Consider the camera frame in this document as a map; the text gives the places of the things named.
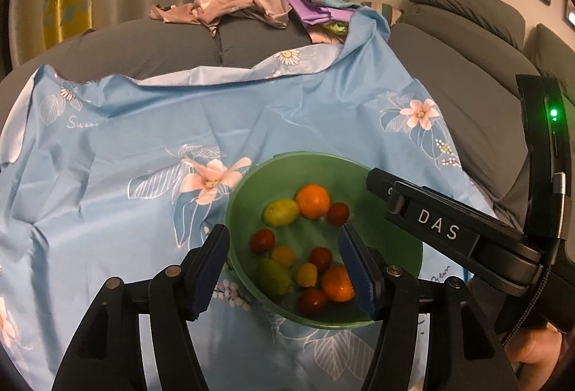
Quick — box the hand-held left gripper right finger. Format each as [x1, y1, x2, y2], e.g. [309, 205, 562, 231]
[338, 224, 520, 391]

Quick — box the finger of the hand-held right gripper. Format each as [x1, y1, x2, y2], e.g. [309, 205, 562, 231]
[365, 167, 542, 296]

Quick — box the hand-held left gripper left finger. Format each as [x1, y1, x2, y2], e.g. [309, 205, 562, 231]
[51, 224, 231, 391]

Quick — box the orange mandarin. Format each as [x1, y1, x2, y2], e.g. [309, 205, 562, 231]
[295, 184, 332, 220]
[321, 264, 357, 302]

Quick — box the red cherry tomato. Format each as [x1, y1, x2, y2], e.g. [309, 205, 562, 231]
[297, 289, 328, 313]
[326, 202, 350, 225]
[309, 247, 334, 273]
[250, 229, 276, 253]

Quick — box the yellow cherry tomato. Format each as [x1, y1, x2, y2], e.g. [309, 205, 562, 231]
[294, 262, 319, 288]
[271, 245, 296, 267]

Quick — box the green bowl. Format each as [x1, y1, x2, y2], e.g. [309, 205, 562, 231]
[223, 152, 424, 330]

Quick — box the person's right hand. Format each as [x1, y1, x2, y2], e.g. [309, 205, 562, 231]
[505, 321, 569, 376]

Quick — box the grey sofa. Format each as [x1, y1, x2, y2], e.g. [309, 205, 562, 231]
[0, 0, 575, 239]

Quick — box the light blue floral cloth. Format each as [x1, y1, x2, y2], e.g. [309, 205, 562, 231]
[0, 7, 499, 391]

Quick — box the striped pillow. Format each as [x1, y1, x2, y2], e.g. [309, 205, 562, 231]
[362, 1, 403, 26]

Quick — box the purple garment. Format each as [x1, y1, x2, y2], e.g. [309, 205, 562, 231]
[283, 0, 355, 28]

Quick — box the black braided cable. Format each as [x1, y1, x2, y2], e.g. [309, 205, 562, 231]
[502, 171, 569, 347]

